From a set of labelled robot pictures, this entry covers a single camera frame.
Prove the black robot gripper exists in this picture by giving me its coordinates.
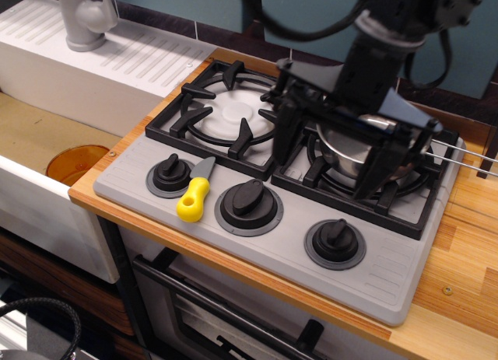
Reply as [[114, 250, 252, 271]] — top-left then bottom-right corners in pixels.
[[270, 33, 443, 200]]

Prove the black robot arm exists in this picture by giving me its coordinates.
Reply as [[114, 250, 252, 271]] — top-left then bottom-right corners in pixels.
[[268, 0, 481, 199]]

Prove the stainless steel pan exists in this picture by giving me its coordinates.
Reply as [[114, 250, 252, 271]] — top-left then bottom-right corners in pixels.
[[315, 114, 498, 183]]

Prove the black right burner grate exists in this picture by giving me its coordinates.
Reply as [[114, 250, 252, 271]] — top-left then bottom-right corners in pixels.
[[271, 124, 461, 239]]

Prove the black burner grate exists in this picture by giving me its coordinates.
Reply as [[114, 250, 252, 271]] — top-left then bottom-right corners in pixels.
[[271, 124, 461, 239], [146, 60, 276, 180]]

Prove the black right stove knob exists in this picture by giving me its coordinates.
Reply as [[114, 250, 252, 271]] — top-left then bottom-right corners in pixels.
[[304, 218, 366, 271]]

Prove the black stove knob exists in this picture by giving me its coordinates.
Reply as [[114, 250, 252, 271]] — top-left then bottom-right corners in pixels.
[[146, 153, 194, 199], [215, 179, 284, 237], [304, 218, 366, 271]]

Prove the black middle stove knob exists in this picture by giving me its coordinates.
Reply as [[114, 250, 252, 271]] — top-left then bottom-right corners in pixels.
[[215, 179, 284, 237]]

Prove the black left burner grate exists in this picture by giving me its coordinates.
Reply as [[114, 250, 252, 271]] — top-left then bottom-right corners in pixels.
[[146, 60, 276, 180]]

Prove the grey toy stove top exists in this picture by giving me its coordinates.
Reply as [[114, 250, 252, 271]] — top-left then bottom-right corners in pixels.
[[92, 58, 467, 328]]

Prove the black left stove knob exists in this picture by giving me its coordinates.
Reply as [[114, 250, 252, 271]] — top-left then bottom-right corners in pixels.
[[146, 153, 194, 199]]

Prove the toy oven door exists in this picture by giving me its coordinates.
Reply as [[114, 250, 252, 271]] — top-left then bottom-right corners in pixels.
[[132, 248, 397, 359]]

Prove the orange plastic bowl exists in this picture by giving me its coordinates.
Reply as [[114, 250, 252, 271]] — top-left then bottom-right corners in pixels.
[[46, 145, 110, 186]]

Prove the grey toy faucet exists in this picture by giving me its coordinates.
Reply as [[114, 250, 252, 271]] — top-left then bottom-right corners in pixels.
[[59, 0, 118, 52]]

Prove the white toy sink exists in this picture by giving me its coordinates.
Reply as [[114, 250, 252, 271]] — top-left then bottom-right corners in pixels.
[[1, 0, 213, 284]]

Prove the yellow handled toy knife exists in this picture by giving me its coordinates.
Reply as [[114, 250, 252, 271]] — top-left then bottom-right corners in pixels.
[[176, 156, 216, 222]]

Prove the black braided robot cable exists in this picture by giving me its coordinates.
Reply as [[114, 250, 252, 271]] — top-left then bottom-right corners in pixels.
[[233, 0, 370, 42]]

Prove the black braided cable foreground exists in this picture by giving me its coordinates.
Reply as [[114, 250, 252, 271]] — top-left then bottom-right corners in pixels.
[[0, 296, 82, 360]]

